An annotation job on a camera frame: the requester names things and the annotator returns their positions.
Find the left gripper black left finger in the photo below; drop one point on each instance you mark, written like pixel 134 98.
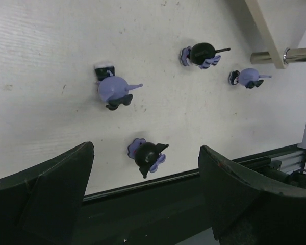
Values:
pixel 41 204

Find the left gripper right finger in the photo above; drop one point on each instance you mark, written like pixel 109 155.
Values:
pixel 247 207

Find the purple imp figure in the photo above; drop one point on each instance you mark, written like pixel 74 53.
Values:
pixel 113 90

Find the light wooden two-tier shelf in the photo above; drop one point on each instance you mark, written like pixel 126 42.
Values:
pixel 282 25

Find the black imp figure front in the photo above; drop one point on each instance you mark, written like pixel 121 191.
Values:
pixel 146 155

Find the purple-headed figure black bow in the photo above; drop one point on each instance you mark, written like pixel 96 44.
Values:
pixel 249 78

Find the black-headed figure purple bow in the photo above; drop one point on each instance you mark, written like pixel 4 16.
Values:
pixel 201 54

